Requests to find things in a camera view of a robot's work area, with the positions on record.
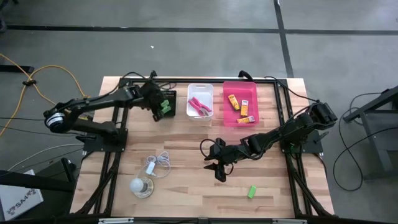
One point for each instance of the black mesh basket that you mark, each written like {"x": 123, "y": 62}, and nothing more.
{"x": 172, "y": 102}

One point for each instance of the black aluminium table frame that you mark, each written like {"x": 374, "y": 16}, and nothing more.
{"x": 202, "y": 80}

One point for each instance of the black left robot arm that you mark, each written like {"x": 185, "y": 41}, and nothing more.
{"x": 93, "y": 101}

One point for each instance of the black case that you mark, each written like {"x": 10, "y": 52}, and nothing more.
{"x": 31, "y": 182}

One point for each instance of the pink plastic bin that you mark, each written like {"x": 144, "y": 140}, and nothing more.
{"x": 248, "y": 90}

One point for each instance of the silver frame bracket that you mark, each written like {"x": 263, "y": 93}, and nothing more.
{"x": 115, "y": 220}
{"x": 289, "y": 221}

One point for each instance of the white printed box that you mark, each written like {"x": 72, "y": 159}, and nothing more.
{"x": 18, "y": 199}

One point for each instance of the white plastic bin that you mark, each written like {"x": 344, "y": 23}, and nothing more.
{"x": 200, "y": 90}

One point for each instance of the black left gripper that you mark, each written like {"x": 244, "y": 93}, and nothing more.
{"x": 150, "y": 96}

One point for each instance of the black metal stand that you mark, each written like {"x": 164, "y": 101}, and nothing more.
{"x": 373, "y": 140}

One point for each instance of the green eraser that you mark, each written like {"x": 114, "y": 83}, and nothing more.
{"x": 164, "y": 103}
{"x": 252, "y": 191}
{"x": 167, "y": 110}

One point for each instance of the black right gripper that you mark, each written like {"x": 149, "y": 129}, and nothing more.
{"x": 228, "y": 154}

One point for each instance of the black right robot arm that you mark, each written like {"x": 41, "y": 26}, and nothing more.
{"x": 289, "y": 130}

